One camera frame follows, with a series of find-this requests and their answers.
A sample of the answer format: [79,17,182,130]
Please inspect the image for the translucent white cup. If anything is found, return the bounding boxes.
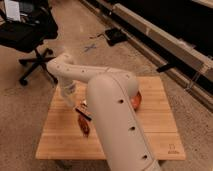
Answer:
[61,92,75,108]

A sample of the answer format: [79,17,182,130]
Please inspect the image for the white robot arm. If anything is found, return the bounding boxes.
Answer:
[47,53,162,171]

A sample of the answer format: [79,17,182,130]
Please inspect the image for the red ceramic bowl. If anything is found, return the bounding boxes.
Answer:
[131,92,142,110]

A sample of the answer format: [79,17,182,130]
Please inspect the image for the red snack packet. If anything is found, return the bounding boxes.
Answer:
[78,115,90,137]

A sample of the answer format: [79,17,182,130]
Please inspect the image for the wooden table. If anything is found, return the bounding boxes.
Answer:
[36,77,186,161]

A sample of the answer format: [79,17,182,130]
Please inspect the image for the black bag on floor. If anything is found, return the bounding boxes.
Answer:
[105,28,127,46]

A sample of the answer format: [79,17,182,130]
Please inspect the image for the black office chair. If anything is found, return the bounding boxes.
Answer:
[0,0,58,86]

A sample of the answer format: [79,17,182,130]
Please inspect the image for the white paper sheet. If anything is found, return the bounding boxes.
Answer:
[4,0,21,21]

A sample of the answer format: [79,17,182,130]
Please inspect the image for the long wooden beam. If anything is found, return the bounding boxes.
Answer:
[83,0,213,81]

